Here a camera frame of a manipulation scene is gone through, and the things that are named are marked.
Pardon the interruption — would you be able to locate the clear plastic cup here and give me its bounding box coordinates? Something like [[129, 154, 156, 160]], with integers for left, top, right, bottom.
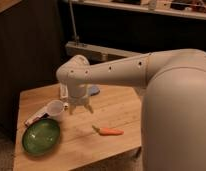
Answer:
[[46, 100, 65, 122]]

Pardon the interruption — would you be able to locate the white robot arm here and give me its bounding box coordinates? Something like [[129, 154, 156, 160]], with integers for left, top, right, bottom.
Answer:
[[56, 49, 206, 171]]

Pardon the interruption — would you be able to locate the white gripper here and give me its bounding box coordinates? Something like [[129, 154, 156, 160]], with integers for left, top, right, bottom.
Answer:
[[67, 84, 94, 115]]

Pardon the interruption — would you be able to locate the metal pole stand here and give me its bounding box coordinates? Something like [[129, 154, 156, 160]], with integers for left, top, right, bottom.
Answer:
[[69, 0, 79, 45]]

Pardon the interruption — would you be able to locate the blue sponge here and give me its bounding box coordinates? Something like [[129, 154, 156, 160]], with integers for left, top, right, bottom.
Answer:
[[88, 85, 100, 96]]

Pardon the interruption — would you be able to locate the orange pepper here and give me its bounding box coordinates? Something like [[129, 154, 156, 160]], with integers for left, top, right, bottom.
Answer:
[[92, 125, 124, 136]]

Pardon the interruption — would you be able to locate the green ceramic bowl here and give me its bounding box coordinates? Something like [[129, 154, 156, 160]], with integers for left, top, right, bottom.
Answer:
[[21, 119, 60, 156]]

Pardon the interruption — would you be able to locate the wooden table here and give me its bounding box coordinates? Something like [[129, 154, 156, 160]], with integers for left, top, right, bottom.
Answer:
[[14, 85, 141, 171]]

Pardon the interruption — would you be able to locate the cluttered shelf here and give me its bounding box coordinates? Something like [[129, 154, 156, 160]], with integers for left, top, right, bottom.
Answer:
[[63, 0, 206, 20]]

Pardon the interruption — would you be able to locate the grey metal beam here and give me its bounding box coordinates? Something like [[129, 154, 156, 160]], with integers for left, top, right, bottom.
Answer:
[[65, 41, 138, 62]]

